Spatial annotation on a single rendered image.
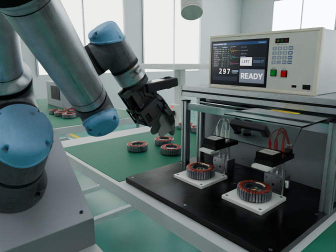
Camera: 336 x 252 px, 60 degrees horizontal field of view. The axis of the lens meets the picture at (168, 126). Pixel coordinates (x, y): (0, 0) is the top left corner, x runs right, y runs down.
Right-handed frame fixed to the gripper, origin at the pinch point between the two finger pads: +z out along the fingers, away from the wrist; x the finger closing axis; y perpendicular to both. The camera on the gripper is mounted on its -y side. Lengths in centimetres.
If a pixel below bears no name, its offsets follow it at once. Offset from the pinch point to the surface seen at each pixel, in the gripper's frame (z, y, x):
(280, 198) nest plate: 36.6, -10.4, 20.4
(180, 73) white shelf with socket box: 44, -82, -95
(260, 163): 27.8, -15.5, 12.6
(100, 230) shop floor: 102, 32, -117
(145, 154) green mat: 39, -8, -53
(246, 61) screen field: 5.0, -41.9, -0.9
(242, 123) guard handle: 1.9, -9.2, 18.4
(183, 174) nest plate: 30.9, -2.5, -15.5
